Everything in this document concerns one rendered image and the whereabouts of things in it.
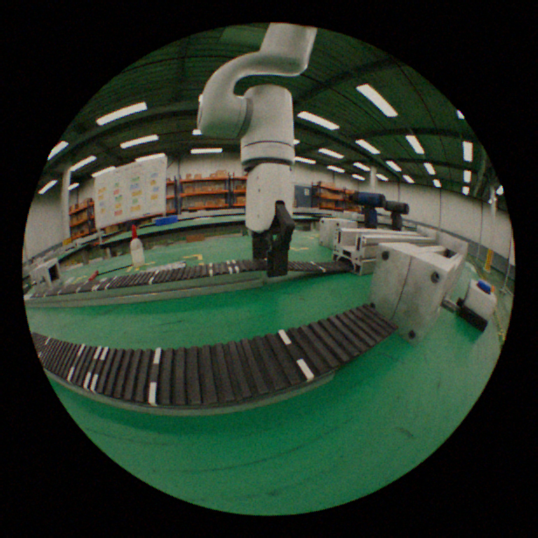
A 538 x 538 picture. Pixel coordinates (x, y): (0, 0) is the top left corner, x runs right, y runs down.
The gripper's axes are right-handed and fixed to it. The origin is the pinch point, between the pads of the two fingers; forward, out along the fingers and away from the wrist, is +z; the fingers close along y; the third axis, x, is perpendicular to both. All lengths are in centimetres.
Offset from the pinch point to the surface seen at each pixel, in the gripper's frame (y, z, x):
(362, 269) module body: 4.9, 2.4, 18.9
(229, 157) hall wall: -1051, -345, 106
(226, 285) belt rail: 1.9, 2.7, -7.4
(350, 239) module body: -2.4, -2.2, 21.6
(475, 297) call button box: 30.1, -0.7, 26.5
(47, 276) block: -10, -2, -74
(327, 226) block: -18.1, -3.2, 26.8
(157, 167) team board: -258, -95, -101
